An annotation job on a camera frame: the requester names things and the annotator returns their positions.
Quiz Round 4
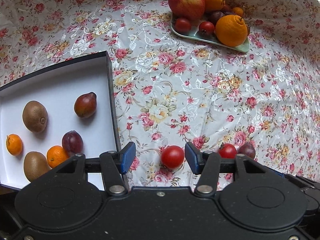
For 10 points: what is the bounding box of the red tomato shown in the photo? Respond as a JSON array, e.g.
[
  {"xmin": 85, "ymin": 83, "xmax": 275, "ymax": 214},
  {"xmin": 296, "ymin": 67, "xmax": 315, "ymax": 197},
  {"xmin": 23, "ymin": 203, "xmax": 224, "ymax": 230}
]
[
  {"xmin": 161, "ymin": 145, "xmax": 184, "ymax": 170},
  {"xmin": 218, "ymin": 143, "xmax": 237, "ymax": 159},
  {"xmin": 199, "ymin": 21, "xmax": 215, "ymax": 35}
]

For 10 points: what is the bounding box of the dark red pear-shaped fruit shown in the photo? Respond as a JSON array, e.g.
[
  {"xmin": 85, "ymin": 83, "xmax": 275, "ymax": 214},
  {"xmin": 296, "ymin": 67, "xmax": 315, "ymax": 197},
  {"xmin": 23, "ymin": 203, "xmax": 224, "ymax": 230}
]
[{"xmin": 74, "ymin": 92, "xmax": 97, "ymax": 118}]

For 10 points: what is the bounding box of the brown kiwi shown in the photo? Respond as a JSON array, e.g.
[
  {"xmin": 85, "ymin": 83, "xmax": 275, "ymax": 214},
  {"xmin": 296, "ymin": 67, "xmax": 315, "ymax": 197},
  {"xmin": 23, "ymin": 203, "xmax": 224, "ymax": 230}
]
[
  {"xmin": 23, "ymin": 151, "xmax": 52, "ymax": 182},
  {"xmin": 22, "ymin": 101, "xmax": 48, "ymax": 133}
]

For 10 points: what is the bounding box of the purple plum on cloth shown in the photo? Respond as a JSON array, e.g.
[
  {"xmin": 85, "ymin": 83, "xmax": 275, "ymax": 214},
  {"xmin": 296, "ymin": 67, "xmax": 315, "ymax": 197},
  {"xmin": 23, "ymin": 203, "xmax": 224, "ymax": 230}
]
[{"xmin": 237, "ymin": 142, "xmax": 256, "ymax": 159}]

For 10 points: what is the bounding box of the purple plum in box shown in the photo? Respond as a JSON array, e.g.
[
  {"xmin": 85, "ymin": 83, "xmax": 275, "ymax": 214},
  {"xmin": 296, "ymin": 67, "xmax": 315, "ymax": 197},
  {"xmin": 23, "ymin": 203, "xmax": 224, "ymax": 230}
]
[{"xmin": 62, "ymin": 131, "xmax": 84, "ymax": 157}]

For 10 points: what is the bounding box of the floral tablecloth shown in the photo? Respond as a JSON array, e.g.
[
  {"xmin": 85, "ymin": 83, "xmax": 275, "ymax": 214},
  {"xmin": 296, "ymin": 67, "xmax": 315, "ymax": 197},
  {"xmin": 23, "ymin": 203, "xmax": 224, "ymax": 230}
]
[{"xmin": 1, "ymin": 0, "xmax": 319, "ymax": 186}]

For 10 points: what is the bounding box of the small mandarin in box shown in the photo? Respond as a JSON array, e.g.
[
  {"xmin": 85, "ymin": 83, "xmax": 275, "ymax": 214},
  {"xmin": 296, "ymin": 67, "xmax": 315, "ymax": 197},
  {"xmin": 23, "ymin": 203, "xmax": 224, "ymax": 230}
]
[{"xmin": 47, "ymin": 145, "xmax": 69, "ymax": 168}]

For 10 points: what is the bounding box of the black white cardboard box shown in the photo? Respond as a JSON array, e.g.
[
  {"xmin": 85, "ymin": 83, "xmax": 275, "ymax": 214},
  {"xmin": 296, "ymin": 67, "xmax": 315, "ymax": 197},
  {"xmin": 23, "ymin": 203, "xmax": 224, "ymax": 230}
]
[{"xmin": 1, "ymin": 51, "xmax": 121, "ymax": 190}]

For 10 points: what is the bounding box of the small mandarin left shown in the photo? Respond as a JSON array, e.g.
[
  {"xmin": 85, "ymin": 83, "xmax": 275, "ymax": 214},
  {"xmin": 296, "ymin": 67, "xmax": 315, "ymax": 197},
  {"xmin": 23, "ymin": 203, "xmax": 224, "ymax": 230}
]
[{"xmin": 6, "ymin": 134, "xmax": 23, "ymax": 156}]

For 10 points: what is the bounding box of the pale green plate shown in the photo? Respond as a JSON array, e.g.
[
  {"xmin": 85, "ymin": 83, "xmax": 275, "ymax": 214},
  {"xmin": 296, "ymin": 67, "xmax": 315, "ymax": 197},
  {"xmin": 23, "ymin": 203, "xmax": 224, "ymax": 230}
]
[{"xmin": 170, "ymin": 12, "xmax": 250, "ymax": 53}]

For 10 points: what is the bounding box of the red tomato on plate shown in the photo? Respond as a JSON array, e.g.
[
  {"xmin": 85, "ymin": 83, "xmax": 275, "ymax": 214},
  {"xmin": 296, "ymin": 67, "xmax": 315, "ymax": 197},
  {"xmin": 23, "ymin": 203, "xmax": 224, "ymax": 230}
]
[{"xmin": 199, "ymin": 21, "xmax": 215, "ymax": 35}]

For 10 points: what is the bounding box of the red tomato plate edge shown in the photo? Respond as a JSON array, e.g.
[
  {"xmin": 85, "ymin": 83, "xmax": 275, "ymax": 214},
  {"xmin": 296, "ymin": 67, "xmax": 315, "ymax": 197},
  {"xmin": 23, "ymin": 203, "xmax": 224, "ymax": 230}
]
[{"xmin": 174, "ymin": 18, "xmax": 191, "ymax": 34}]

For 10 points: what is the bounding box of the large orange front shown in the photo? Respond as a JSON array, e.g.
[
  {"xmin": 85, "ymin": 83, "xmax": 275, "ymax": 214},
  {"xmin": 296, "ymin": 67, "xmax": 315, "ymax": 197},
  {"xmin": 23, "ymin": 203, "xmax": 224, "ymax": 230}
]
[{"xmin": 215, "ymin": 15, "xmax": 248, "ymax": 47}]

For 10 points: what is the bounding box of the dark plum on plate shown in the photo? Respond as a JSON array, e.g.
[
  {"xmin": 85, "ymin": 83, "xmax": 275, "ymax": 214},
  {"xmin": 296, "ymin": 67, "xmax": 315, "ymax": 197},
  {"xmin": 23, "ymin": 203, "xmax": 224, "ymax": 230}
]
[{"xmin": 208, "ymin": 11, "xmax": 225, "ymax": 25}]

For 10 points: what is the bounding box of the small mandarin on plate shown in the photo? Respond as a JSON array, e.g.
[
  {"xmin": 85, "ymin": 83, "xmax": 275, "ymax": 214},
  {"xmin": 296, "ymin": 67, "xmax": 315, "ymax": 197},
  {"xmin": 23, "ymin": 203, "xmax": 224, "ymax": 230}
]
[{"xmin": 232, "ymin": 7, "xmax": 244, "ymax": 18}]

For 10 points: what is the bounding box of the red yellow apple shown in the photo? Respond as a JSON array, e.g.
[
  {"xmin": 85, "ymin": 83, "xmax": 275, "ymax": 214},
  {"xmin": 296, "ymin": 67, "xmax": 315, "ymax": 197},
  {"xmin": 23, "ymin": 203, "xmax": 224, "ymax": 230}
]
[{"xmin": 168, "ymin": 0, "xmax": 205, "ymax": 21}]

